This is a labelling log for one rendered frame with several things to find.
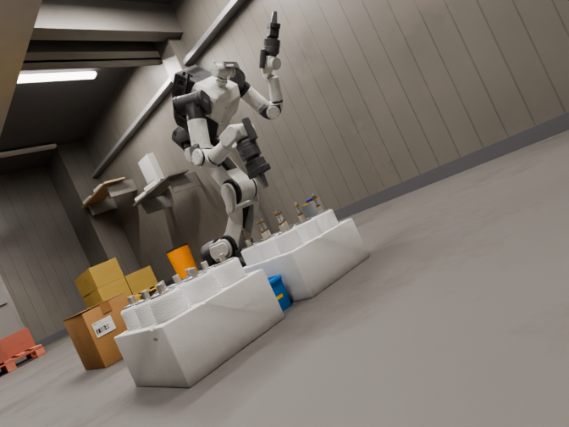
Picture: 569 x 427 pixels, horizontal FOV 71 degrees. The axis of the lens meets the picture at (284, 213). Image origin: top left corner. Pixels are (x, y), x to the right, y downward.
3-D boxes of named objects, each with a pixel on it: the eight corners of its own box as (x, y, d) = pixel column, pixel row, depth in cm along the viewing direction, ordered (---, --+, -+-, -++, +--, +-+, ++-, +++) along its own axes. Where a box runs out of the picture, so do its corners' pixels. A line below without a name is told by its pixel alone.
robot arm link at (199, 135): (188, 169, 187) (179, 123, 187) (210, 169, 196) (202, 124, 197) (202, 163, 179) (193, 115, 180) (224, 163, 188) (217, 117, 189)
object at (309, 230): (328, 263, 154) (308, 220, 154) (308, 270, 158) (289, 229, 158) (337, 255, 162) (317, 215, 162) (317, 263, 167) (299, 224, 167)
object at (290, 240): (302, 279, 145) (281, 234, 146) (288, 281, 153) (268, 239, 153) (320, 268, 151) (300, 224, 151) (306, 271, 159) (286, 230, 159)
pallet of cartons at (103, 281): (113, 318, 605) (89, 267, 606) (87, 326, 709) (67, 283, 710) (170, 288, 677) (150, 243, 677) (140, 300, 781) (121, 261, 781)
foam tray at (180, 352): (135, 386, 133) (113, 337, 133) (223, 328, 160) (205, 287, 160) (190, 388, 105) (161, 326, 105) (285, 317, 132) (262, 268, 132)
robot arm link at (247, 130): (234, 154, 168) (223, 130, 168) (251, 151, 177) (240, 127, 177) (251, 142, 161) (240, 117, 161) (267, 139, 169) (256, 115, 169)
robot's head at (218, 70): (208, 77, 201) (212, 60, 195) (225, 77, 207) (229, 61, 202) (215, 84, 198) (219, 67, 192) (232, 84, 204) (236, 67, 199)
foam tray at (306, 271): (251, 310, 170) (234, 272, 170) (309, 273, 196) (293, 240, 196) (312, 297, 141) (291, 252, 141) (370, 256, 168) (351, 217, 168)
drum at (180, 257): (206, 274, 624) (190, 241, 624) (187, 283, 598) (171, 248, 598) (195, 278, 650) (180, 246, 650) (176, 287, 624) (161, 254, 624)
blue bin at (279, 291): (230, 324, 160) (218, 297, 160) (251, 312, 168) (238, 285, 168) (275, 318, 138) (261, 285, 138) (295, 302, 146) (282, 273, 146)
